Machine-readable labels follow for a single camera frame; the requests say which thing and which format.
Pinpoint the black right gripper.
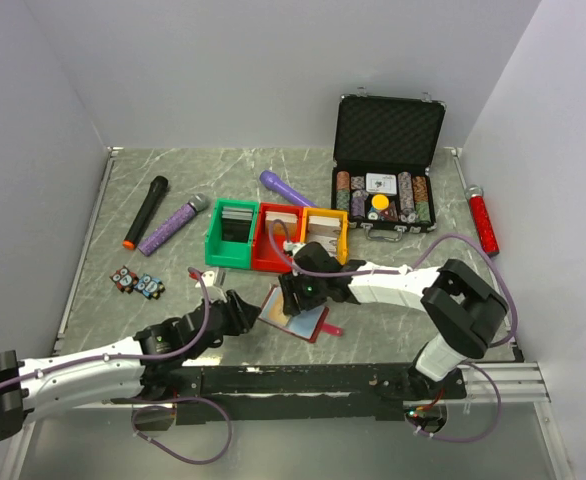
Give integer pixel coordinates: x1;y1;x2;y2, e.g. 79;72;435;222
278;268;328;317

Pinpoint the red leather card holder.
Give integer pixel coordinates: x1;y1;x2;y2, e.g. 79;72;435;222
258;285;344;343

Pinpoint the gold VIP credit card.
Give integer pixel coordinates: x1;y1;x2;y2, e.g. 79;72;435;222
266;293;290;327

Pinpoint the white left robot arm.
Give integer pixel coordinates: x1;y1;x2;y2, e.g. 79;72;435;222
0;290;261;441

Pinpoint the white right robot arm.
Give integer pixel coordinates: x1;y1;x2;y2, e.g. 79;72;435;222
279;241;509;398

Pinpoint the red plastic card bin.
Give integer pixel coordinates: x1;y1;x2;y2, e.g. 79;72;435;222
250;201;305;275

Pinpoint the yellow plastic card bin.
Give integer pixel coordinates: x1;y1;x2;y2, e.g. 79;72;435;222
300;207;349;264

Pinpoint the green plastic card bin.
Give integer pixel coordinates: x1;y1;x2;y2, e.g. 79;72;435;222
205;198;259;270

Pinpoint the blue owl card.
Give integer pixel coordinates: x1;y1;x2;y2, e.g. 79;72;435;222
134;274;165;299

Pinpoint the red owl card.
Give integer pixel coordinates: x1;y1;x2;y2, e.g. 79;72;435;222
110;266;139;294

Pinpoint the white playing card deck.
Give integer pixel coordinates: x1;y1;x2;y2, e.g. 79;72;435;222
365;173;398;196

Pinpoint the purple plastic toy microphone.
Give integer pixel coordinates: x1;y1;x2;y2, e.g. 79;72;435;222
259;170;316;207

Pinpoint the yellow poker dealer chip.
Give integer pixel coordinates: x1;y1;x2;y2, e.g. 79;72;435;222
371;194;390;211

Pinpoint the purple glitter toy microphone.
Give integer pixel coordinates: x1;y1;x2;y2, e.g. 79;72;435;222
137;193;210;256

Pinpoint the black toy microphone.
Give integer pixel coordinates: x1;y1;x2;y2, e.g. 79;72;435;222
122;175;169;250

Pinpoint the black poker chip case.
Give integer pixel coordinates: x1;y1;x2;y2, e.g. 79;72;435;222
331;94;446;241

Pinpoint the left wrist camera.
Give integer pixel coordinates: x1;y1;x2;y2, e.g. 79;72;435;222
188;267;227;302

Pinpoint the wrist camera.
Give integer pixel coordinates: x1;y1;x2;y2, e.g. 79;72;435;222
282;241;306;258
188;267;227;302

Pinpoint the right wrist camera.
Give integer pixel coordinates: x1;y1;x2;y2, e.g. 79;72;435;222
282;241;306;258

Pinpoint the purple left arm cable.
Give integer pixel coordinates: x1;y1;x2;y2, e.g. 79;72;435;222
0;267;214;406

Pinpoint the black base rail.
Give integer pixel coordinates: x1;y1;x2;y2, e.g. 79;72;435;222
110;364;469;426

